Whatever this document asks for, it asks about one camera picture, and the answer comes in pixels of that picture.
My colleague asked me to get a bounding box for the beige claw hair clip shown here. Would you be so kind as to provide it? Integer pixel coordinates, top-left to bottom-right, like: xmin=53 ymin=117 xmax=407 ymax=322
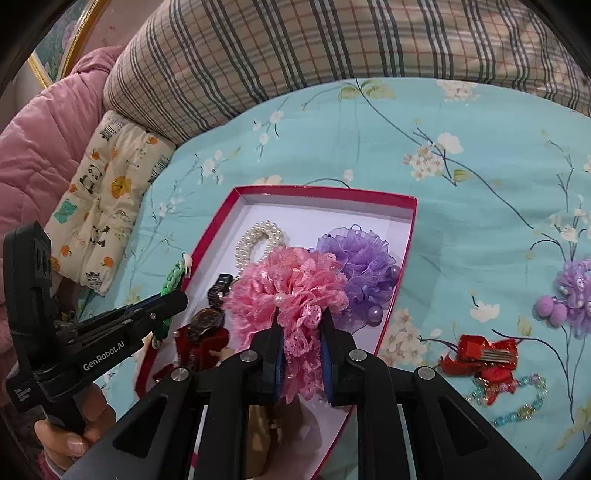
xmin=210 ymin=344 xmax=287 ymax=478

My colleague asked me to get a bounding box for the purple plush hair tie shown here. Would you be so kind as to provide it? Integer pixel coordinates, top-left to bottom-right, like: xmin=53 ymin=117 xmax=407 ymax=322
xmin=534 ymin=258 xmax=591 ymax=339

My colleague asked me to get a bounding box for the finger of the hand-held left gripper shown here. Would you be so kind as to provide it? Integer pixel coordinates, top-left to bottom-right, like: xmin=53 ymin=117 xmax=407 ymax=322
xmin=117 ymin=290 xmax=189 ymax=341

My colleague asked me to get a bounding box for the red-rimmed white box tray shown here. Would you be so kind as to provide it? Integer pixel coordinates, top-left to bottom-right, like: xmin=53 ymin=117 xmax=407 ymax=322
xmin=134 ymin=185 xmax=419 ymax=479

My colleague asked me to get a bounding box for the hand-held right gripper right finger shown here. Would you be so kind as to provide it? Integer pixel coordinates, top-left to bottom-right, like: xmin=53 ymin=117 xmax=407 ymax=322
xmin=318 ymin=307 xmax=542 ymax=480

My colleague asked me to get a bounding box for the gold framed picture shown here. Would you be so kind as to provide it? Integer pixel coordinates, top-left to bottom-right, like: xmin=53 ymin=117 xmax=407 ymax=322
xmin=28 ymin=0 xmax=114 ymax=89

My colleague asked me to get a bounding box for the plaid pillow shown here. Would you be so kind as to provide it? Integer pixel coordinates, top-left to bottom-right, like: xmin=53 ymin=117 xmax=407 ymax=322
xmin=102 ymin=0 xmax=591 ymax=149

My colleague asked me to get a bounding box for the pink quilted blanket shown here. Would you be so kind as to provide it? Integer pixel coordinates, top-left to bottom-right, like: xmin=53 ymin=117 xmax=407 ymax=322
xmin=0 ymin=46 xmax=178 ymax=388

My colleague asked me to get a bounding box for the red flower hair clip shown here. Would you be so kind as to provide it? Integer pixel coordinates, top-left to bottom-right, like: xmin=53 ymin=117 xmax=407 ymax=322
xmin=438 ymin=333 xmax=519 ymax=380

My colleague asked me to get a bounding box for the colourful bead bracelet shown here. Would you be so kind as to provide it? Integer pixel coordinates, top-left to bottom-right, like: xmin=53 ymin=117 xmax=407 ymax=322
xmin=466 ymin=374 xmax=549 ymax=428

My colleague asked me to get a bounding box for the pink lace scrunchie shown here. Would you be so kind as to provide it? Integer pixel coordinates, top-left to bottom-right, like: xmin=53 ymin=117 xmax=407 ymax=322
xmin=222 ymin=246 xmax=350 ymax=403

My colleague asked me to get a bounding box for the green braided bracelet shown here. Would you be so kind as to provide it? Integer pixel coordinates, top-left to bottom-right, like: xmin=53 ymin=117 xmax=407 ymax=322
xmin=150 ymin=253 xmax=193 ymax=348

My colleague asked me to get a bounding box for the red rose hair accessory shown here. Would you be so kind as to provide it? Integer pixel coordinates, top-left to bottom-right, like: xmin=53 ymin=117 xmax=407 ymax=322
xmin=476 ymin=364 xmax=517 ymax=408

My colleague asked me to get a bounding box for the person's left hand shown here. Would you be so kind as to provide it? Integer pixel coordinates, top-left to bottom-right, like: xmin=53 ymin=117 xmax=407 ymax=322
xmin=34 ymin=382 xmax=117 ymax=472

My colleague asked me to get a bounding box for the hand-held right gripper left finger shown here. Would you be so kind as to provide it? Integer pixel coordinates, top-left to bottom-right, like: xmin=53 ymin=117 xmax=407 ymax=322
xmin=60 ymin=307 xmax=285 ymax=480

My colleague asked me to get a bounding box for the purple organza scrunchie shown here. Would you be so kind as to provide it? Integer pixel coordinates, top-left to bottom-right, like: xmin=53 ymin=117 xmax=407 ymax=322
xmin=316 ymin=224 xmax=402 ymax=332

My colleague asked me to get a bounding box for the white pearl bracelet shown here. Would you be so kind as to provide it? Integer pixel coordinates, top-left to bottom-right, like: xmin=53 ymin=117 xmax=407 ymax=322
xmin=235 ymin=220 xmax=290 ymax=276

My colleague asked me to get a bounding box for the black band wristwatch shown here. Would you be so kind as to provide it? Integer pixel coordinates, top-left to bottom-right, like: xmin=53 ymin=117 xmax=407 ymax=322
xmin=189 ymin=272 xmax=237 ymax=348

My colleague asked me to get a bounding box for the teal floral bedsheet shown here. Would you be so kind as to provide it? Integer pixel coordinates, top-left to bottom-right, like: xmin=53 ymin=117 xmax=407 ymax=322
xmin=78 ymin=76 xmax=591 ymax=480

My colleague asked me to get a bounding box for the red velvet bow hair clip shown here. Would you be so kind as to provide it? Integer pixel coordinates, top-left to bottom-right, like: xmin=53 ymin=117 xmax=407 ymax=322
xmin=134 ymin=323 xmax=232 ymax=398

